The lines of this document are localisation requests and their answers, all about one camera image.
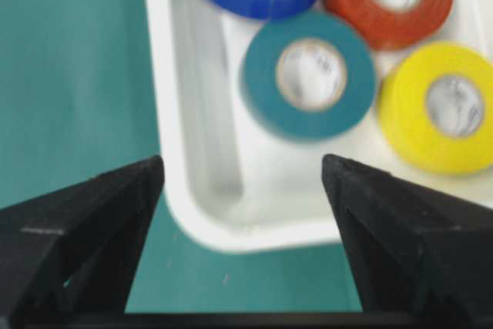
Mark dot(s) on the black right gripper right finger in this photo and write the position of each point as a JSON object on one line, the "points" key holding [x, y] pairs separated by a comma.
{"points": [[411, 248]]}

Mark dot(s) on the green table cloth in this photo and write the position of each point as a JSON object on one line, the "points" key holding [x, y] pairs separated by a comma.
{"points": [[77, 100]]}

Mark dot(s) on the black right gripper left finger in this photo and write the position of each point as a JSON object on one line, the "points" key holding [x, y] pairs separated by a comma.
{"points": [[76, 250]]}

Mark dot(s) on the white rectangular plastic tray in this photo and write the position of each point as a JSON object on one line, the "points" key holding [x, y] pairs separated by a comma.
{"points": [[233, 184]]}

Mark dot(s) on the yellow tape roll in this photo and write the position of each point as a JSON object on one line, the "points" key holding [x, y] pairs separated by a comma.
{"points": [[435, 109]]}

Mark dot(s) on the teal green tape roll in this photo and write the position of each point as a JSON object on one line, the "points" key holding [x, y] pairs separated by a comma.
{"points": [[308, 78]]}

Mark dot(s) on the red tape roll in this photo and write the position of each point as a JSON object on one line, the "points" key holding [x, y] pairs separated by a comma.
{"points": [[354, 9]]}

